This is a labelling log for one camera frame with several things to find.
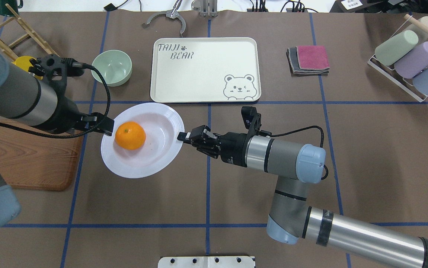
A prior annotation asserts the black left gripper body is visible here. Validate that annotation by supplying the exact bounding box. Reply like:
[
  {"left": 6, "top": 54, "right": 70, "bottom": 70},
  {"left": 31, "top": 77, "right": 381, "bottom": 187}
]
[{"left": 46, "top": 96, "right": 98, "bottom": 134}]

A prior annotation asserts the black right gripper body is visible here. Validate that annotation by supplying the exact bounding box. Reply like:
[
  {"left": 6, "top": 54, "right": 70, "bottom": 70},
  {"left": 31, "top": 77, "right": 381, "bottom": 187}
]
[{"left": 190, "top": 126, "right": 247, "bottom": 167}]

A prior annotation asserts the white ribbed plate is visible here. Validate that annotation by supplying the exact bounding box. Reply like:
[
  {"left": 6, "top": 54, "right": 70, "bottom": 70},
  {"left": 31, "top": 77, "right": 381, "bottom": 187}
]
[{"left": 100, "top": 102, "right": 185, "bottom": 179}]

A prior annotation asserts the orange fruit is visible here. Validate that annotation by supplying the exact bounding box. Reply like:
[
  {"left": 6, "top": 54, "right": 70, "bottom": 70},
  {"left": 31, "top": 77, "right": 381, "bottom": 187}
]
[{"left": 114, "top": 121, "right": 146, "bottom": 150}]

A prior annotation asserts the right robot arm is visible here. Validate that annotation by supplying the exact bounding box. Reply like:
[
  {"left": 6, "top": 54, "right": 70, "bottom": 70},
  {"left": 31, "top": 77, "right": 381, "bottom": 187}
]
[{"left": 177, "top": 125, "right": 428, "bottom": 268}]

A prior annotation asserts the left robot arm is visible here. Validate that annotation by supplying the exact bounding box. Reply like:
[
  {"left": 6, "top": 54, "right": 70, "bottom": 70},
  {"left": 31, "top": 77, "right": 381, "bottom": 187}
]
[{"left": 0, "top": 54, "right": 114, "bottom": 227}]

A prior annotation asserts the cream bear tray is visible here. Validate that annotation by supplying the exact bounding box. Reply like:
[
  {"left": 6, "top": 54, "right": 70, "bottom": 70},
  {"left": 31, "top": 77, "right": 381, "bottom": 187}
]
[{"left": 150, "top": 37, "right": 262, "bottom": 103}]

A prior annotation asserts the green bowl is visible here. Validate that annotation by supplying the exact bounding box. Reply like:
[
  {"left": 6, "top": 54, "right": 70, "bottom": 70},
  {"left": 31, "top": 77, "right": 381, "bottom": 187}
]
[{"left": 92, "top": 50, "right": 132, "bottom": 87}]

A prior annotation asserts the wooden cutting board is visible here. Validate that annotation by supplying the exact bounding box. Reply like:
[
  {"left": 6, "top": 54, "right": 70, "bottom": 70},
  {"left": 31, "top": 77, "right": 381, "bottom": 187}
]
[{"left": 0, "top": 127, "right": 83, "bottom": 191}]

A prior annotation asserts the yellow mug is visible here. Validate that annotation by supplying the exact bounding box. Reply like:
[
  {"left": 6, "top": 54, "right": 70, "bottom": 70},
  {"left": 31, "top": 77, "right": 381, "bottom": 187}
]
[{"left": 12, "top": 55, "right": 44, "bottom": 80}]

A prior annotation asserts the wooden dish rack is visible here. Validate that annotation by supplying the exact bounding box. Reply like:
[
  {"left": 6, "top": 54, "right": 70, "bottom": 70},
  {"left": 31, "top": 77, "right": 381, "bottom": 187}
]
[{"left": 0, "top": 9, "right": 58, "bottom": 60}]

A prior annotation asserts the grey cloth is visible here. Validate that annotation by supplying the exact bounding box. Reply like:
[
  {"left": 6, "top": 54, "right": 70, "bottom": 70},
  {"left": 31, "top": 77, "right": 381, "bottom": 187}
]
[{"left": 287, "top": 47, "right": 330, "bottom": 75}]

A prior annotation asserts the pink cloth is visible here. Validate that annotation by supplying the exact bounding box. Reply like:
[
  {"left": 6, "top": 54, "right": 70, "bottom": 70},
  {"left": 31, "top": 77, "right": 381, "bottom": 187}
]
[{"left": 296, "top": 45, "right": 330, "bottom": 71}]

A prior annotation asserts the grey metal claw tool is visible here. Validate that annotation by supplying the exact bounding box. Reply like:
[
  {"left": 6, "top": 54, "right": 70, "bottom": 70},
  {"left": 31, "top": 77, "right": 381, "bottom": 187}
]
[{"left": 144, "top": 0, "right": 186, "bottom": 38}]

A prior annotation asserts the dark green mug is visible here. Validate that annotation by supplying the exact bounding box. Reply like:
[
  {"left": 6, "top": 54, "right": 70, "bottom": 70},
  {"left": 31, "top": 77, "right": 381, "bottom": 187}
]
[{"left": 0, "top": 0, "right": 23, "bottom": 17}]

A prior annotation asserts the green cup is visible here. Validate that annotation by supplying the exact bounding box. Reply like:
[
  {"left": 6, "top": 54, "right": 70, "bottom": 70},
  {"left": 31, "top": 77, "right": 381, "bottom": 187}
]
[{"left": 374, "top": 30, "right": 419, "bottom": 66}]

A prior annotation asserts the purple cup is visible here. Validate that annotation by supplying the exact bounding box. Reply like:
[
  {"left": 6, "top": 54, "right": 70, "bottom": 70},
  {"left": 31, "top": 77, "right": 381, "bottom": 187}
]
[{"left": 394, "top": 41, "right": 428, "bottom": 79}]

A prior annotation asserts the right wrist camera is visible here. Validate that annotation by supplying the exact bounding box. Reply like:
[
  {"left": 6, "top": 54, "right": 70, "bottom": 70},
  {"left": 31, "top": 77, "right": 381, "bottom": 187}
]
[{"left": 241, "top": 106, "right": 272, "bottom": 138}]

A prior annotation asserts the black left camera cable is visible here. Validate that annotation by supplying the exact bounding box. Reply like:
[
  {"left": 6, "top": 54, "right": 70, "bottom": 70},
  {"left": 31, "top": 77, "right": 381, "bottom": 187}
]
[{"left": 0, "top": 63, "right": 111, "bottom": 139}]

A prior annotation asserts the black camera cable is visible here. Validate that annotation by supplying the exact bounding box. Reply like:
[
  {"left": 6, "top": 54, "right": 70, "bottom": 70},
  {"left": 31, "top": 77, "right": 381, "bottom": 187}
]
[
  {"left": 270, "top": 126, "right": 329, "bottom": 181},
  {"left": 0, "top": 63, "right": 111, "bottom": 139}
]

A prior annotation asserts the black right camera cable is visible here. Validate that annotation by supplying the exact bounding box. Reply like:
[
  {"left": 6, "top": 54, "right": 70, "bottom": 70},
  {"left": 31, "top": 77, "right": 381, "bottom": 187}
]
[{"left": 270, "top": 126, "right": 329, "bottom": 181}]

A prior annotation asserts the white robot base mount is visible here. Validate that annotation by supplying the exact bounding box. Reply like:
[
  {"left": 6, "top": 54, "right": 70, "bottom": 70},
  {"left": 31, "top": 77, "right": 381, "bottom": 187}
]
[{"left": 157, "top": 256, "right": 256, "bottom": 268}]

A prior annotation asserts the aluminium frame post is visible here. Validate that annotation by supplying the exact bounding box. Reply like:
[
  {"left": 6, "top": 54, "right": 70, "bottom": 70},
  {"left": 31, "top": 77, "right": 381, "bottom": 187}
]
[{"left": 191, "top": 0, "right": 218, "bottom": 17}]

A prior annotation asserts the white wire cup rack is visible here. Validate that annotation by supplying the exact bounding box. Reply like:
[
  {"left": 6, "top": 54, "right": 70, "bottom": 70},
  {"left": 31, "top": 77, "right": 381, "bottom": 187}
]
[{"left": 367, "top": 14, "right": 428, "bottom": 103}]

